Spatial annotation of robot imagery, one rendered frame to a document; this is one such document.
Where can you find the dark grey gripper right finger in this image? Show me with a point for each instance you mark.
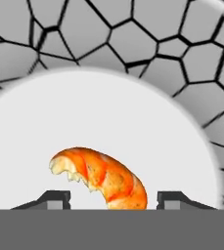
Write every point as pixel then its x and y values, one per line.
pixel 172 199

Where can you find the white plate with black-lined rim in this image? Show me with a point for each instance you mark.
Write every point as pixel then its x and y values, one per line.
pixel 110 107

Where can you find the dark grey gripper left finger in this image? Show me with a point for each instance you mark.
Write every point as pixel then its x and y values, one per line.
pixel 54 198

